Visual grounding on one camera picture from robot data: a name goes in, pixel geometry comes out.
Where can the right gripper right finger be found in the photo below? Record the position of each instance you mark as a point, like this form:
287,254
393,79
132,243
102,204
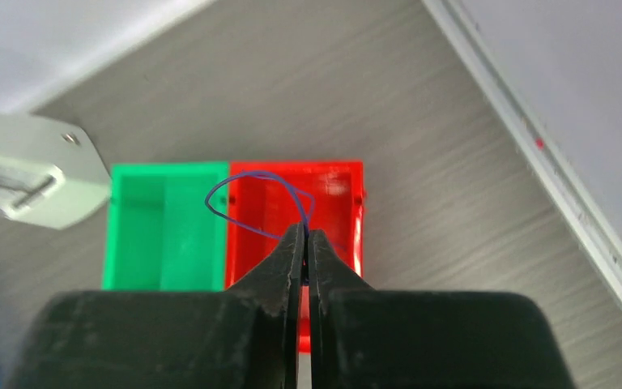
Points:
363,337

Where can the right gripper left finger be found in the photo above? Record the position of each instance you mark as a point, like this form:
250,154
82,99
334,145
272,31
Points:
243,337

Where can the green plastic bin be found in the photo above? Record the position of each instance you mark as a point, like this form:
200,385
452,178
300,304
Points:
160,234

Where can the red plastic bin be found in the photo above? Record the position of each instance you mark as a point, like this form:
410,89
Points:
266,197

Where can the white metronome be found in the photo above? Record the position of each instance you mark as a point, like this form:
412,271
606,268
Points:
51,174

